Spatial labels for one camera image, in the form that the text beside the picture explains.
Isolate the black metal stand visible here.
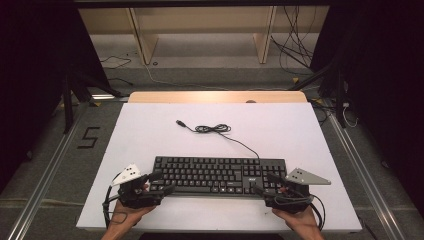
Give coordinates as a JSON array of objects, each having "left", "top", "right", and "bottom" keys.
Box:
[
  {"left": 287, "top": 59, "right": 348, "bottom": 130},
  {"left": 60, "top": 70, "right": 124, "bottom": 135}
]

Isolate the black computer keyboard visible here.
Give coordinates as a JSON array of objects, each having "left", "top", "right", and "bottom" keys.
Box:
[{"left": 148, "top": 155, "right": 292, "bottom": 200}]

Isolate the person's right hand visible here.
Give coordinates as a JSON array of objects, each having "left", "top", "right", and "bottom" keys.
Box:
[{"left": 271, "top": 206, "right": 322, "bottom": 235}]

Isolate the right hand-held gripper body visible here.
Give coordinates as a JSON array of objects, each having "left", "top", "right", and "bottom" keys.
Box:
[{"left": 264, "top": 167, "right": 332, "bottom": 215}]

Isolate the person's left hand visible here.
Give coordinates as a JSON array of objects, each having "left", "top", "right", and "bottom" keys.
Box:
[{"left": 110, "top": 181, "right": 158, "bottom": 232}]

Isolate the light wooden shelf unit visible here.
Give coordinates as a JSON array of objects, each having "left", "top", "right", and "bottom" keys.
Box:
[{"left": 77, "top": 5, "right": 331, "bottom": 66}]

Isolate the thin black floor cable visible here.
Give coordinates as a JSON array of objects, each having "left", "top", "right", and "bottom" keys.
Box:
[{"left": 106, "top": 77, "right": 135, "bottom": 87}]

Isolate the short white cable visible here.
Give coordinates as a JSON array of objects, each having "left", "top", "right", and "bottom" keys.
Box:
[{"left": 341, "top": 102, "right": 360, "bottom": 129}]

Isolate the looped black floor cable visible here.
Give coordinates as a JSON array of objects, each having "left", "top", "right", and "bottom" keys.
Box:
[{"left": 99, "top": 55, "right": 133, "bottom": 70}]

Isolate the black keyboard cable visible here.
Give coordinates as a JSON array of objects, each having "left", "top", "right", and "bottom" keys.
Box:
[{"left": 175, "top": 119, "right": 261, "bottom": 160}]

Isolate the long aluminium floor rail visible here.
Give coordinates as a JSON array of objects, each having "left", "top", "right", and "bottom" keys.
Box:
[
  {"left": 5, "top": 111, "right": 86, "bottom": 240},
  {"left": 327, "top": 111, "right": 407, "bottom": 240}
]

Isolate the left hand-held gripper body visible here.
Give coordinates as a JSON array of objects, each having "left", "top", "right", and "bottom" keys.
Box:
[{"left": 111, "top": 163, "right": 165, "bottom": 210}]

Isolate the bundle of black hanging cables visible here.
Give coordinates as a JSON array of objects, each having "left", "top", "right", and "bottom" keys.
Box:
[{"left": 269, "top": 5, "right": 322, "bottom": 77}]

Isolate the white table board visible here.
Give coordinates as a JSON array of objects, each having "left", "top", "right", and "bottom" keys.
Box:
[{"left": 75, "top": 102, "right": 364, "bottom": 234}]

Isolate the black curtain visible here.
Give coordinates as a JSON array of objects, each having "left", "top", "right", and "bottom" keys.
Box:
[
  {"left": 0, "top": 0, "right": 111, "bottom": 196},
  {"left": 309, "top": 0, "right": 424, "bottom": 219}
]

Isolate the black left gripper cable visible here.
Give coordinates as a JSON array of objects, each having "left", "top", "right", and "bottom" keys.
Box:
[{"left": 102, "top": 172, "right": 123, "bottom": 230}]

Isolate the short aluminium rail piece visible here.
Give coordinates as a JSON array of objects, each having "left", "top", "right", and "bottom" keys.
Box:
[{"left": 91, "top": 94, "right": 130, "bottom": 102}]

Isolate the wooden table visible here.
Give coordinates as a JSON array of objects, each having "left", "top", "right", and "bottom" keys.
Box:
[{"left": 127, "top": 90, "right": 309, "bottom": 104}]

